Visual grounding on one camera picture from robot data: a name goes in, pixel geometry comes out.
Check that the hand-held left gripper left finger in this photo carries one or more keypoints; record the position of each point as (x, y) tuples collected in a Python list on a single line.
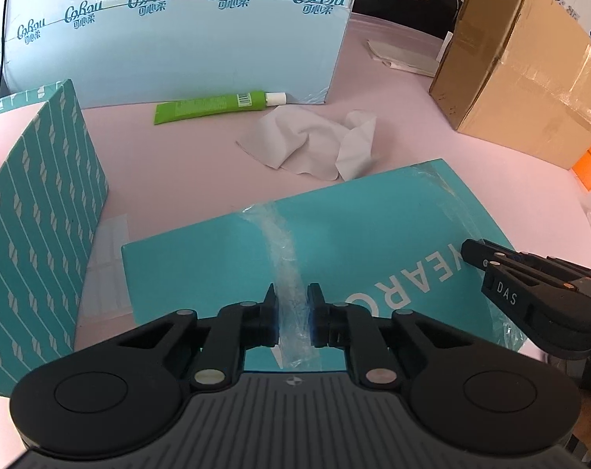
[(274, 312)]

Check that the large light blue carton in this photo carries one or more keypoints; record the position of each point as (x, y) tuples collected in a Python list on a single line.
[(178, 44)]

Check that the green tube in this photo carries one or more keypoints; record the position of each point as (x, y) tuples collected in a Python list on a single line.
[(202, 106)]

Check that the pink desktop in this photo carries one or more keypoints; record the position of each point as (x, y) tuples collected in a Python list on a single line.
[(422, 127)]

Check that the translucent white sheet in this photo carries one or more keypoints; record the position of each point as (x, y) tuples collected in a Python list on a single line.
[(107, 264)]

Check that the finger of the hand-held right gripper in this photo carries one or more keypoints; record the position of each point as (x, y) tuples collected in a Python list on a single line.
[(505, 295), (500, 256)]

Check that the teal patterned box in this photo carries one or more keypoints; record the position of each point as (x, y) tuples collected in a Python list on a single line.
[(36, 234)]

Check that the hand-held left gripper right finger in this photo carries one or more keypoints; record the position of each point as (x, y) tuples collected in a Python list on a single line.
[(313, 312)]

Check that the teal box with tape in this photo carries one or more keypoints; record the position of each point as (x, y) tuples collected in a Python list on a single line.
[(373, 224)]

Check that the grey paper sheets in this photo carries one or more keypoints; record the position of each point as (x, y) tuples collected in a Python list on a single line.
[(403, 56)]

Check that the brown cardboard box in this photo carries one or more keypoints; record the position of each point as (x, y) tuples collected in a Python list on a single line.
[(520, 68)]

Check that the white crumpled tissue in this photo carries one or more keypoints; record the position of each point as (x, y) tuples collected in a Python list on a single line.
[(295, 137)]

